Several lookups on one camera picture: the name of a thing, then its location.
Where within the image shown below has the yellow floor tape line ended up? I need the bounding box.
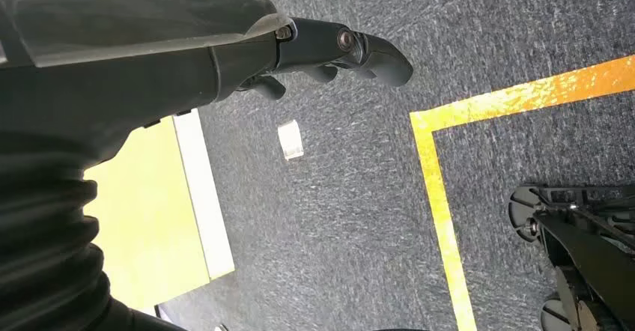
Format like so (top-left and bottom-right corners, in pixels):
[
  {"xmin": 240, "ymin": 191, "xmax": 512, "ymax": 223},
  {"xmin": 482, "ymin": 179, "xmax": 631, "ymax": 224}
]
[{"xmin": 410, "ymin": 54, "xmax": 635, "ymax": 331}]

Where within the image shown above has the ribbed grey left arm sleeve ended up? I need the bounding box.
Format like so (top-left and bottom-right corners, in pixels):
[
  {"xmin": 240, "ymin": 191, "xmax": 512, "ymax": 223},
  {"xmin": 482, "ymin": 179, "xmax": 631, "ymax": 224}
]
[{"xmin": 0, "ymin": 133, "xmax": 187, "ymax": 331}]

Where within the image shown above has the small white paper scrap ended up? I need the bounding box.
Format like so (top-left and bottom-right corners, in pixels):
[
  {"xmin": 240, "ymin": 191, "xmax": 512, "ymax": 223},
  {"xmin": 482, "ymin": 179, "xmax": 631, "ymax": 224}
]
[{"xmin": 277, "ymin": 119, "xmax": 305, "ymax": 162}]

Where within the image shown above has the yellow desk with white edge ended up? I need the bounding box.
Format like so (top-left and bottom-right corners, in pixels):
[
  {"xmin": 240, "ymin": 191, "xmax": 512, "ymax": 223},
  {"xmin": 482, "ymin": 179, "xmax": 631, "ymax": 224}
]
[{"xmin": 82, "ymin": 109, "xmax": 236, "ymax": 318}]

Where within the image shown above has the black robot wheeled base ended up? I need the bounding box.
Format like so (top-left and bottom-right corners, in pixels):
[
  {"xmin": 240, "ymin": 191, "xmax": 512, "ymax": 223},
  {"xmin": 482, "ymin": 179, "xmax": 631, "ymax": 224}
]
[{"xmin": 508, "ymin": 183, "xmax": 635, "ymax": 331}]

